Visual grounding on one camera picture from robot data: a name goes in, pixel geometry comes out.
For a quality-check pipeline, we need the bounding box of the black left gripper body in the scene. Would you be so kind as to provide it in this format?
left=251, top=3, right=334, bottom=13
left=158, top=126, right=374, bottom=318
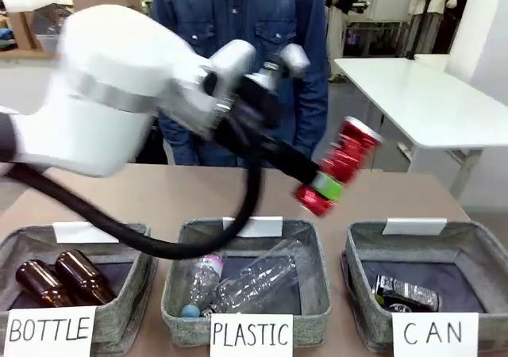
left=215, top=74, right=321, bottom=186

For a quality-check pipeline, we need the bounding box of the crushed red can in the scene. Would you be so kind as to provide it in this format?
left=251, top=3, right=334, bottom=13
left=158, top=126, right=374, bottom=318
left=292, top=115, right=385, bottom=218

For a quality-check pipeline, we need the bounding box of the large clear plastic bottle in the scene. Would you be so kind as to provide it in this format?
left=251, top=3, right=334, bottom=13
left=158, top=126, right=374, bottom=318
left=199, top=237, right=315, bottom=319

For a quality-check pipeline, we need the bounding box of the crushed black silver can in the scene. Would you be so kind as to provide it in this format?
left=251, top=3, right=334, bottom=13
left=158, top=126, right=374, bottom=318
left=372, top=274, right=444, bottom=315

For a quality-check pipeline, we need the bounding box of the small blue-capped water bottle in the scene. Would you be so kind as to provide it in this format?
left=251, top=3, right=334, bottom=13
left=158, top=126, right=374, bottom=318
left=179, top=254, right=225, bottom=319

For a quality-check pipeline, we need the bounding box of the brown glass bottle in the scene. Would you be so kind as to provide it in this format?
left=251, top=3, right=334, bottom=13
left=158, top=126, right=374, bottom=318
left=15, top=260, right=77, bottom=309
left=54, top=249, right=119, bottom=306

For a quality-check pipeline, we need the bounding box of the grey basket labelled can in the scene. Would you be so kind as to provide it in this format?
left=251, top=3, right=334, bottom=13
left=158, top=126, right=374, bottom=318
left=340, top=219, right=508, bottom=353

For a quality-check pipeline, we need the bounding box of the grey basket labelled plastic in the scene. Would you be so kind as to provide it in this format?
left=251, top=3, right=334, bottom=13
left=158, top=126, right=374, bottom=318
left=160, top=217, right=333, bottom=348

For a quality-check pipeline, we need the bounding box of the grey basket labelled bottle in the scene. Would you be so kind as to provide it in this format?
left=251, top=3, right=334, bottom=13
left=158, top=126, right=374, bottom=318
left=0, top=222, right=159, bottom=357

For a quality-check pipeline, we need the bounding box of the paper sign reading can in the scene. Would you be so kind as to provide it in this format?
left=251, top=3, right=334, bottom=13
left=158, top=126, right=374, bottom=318
left=391, top=311, right=480, bottom=357

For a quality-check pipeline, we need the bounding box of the blank white card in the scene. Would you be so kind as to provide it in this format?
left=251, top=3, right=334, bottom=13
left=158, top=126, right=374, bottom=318
left=381, top=217, right=448, bottom=236
left=221, top=215, right=284, bottom=238
left=52, top=221, right=120, bottom=244

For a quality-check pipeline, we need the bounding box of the white table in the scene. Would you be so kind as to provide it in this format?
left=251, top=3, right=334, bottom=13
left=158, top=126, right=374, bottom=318
left=333, top=56, right=508, bottom=200

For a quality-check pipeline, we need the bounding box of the person in denim shirt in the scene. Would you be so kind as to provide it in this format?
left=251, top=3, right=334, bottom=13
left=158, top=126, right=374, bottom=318
left=150, top=0, right=331, bottom=167

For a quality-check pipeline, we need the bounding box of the person in dark clothes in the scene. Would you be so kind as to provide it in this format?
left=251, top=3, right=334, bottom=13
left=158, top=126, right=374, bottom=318
left=324, top=0, right=364, bottom=82

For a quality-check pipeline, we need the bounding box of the paper sign reading plastic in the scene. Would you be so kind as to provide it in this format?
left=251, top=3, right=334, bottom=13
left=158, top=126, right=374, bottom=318
left=209, top=313, right=294, bottom=357

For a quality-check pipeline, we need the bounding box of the white box machine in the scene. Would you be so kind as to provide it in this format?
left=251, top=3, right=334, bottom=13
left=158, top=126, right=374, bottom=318
left=368, top=0, right=413, bottom=21

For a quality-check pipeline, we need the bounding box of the black pole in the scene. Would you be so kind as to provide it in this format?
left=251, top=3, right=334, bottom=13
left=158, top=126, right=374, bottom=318
left=407, top=0, right=437, bottom=61

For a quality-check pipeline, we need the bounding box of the open cardboard box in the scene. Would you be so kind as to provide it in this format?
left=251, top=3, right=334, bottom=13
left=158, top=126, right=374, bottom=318
left=72, top=0, right=144, bottom=13

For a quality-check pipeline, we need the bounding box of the person in white coat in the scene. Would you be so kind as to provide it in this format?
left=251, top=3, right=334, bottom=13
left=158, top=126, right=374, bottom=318
left=407, top=0, right=458, bottom=56

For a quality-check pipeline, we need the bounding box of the clear plastic bin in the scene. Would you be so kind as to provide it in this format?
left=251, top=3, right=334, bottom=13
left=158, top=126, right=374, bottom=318
left=31, top=9, right=67, bottom=53

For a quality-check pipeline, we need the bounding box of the small cardboard box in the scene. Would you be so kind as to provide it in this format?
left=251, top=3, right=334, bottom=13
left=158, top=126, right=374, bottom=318
left=7, top=10, right=43, bottom=52

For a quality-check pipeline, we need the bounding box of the paper sign reading bottle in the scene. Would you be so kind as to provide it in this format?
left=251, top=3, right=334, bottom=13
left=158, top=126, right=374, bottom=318
left=0, top=305, right=98, bottom=357

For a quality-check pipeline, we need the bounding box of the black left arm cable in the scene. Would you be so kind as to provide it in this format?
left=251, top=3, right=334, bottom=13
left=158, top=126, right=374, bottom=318
left=0, top=160, right=265, bottom=260

